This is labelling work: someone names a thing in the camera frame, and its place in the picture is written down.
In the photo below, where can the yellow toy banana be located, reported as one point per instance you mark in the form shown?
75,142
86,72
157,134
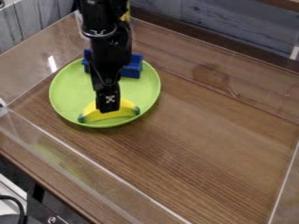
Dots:
91,114

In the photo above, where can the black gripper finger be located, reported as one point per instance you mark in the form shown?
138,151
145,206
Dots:
108,98

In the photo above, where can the black box with knob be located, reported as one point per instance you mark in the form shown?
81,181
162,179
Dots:
50,214

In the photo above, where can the blue plastic block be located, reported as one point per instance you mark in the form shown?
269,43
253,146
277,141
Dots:
130,71

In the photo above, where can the green round plate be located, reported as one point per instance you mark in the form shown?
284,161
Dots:
71,94

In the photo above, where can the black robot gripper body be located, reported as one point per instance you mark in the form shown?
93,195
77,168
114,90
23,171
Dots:
110,56

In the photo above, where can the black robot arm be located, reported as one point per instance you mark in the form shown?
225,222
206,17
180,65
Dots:
109,33

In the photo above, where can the clear acrylic tray enclosure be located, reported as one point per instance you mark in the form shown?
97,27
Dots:
210,158

